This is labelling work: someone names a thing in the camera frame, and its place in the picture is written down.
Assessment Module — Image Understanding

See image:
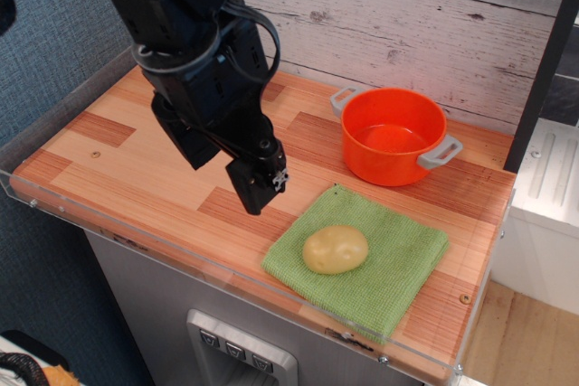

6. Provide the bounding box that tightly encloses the orange toy pot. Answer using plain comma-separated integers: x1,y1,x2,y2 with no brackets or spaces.
329,87,463,187

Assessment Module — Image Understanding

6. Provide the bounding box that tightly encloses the white toy sink unit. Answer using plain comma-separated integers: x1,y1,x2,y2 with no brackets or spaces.
491,118,578,314

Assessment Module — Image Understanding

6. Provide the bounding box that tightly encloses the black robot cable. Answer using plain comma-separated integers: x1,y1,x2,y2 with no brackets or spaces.
221,0,282,89

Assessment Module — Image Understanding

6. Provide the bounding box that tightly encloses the grey toy fridge cabinet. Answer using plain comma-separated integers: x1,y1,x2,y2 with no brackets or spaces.
83,228,426,386

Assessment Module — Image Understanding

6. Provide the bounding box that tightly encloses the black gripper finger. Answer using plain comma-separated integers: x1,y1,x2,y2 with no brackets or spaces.
226,158,277,215
271,168,290,192

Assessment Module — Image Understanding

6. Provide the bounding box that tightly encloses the yellow toy potato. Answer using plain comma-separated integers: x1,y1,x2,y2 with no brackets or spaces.
302,225,369,275

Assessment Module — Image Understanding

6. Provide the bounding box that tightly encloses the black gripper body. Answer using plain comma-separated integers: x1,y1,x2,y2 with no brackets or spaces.
142,19,286,170

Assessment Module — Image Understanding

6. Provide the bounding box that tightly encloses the green microfiber cloth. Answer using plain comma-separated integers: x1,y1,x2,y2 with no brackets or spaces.
261,184,450,343

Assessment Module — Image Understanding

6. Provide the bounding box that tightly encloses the orange plush object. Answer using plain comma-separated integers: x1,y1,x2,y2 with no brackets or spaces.
43,365,81,386

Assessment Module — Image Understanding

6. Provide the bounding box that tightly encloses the dark right frame post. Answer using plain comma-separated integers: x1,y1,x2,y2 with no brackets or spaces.
503,0,578,174

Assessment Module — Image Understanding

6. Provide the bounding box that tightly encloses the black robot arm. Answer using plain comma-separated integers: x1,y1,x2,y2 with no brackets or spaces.
110,0,288,215

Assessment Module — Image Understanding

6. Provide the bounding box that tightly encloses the clear acrylic table guard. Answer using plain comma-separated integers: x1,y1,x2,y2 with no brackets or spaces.
1,52,514,385

